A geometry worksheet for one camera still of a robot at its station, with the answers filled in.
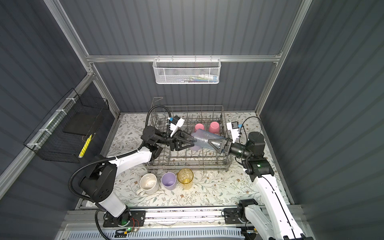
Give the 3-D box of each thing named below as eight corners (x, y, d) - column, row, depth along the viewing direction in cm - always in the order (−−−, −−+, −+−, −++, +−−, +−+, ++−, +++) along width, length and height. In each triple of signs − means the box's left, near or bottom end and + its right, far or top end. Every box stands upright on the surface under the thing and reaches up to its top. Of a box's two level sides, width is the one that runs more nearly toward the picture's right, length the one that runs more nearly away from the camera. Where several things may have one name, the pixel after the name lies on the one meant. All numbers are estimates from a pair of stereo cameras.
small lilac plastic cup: (163, 191, 83) (160, 186, 76) (165, 178, 88) (162, 171, 80) (176, 191, 83) (174, 186, 76) (177, 178, 88) (175, 171, 80)
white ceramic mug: (142, 197, 82) (136, 192, 75) (145, 179, 89) (141, 173, 82) (157, 197, 82) (153, 192, 75) (159, 179, 89) (156, 173, 82)
